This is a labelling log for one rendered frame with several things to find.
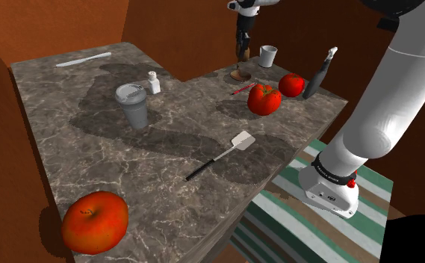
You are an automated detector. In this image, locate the large red tomato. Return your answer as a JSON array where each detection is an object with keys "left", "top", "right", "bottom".
[{"left": 246, "top": 84, "right": 282, "bottom": 117}]

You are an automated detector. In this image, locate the small red tomato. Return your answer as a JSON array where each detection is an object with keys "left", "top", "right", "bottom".
[{"left": 278, "top": 72, "right": 306, "bottom": 99}]

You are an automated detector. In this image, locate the red pencil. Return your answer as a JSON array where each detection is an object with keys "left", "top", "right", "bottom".
[{"left": 229, "top": 82, "right": 258, "bottom": 96}]

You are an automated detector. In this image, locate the long white knife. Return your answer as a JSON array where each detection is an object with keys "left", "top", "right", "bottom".
[{"left": 55, "top": 52, "right": 113, "bottom": 69}]

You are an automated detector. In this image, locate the black-handled white spatula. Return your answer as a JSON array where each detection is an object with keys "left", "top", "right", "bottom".
[{"left": 184, "top": 130, "right": 256, "bottom": 182}]

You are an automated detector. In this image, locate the striped robot stand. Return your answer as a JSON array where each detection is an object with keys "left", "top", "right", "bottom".
[{"left": 229, "top": 138, "right": 395, "bottom": 263}]

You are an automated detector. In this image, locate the white salt shaker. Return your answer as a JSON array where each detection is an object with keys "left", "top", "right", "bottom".
[{"left": 147, "top": 70, "right": 161, "bottom": 95}]

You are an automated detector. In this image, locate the grey lidded cup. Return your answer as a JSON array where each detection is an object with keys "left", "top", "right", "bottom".
[{"left": 114, "top": 82, "right": 149, "bottom": 130}]

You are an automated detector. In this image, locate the brown round object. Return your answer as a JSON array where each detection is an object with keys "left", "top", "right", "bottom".
[{"left": 229, "top": 63, "right": 252, "bottom": 82}]

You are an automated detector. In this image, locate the white cup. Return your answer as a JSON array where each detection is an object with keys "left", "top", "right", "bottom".
[{"left": 258, "top": 45, "right": 279, "bottom": 69}]

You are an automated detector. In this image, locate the red apple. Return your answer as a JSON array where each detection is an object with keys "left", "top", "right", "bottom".
[{"left": 61, "top": 191, "right": 130, "bottom": 256}]

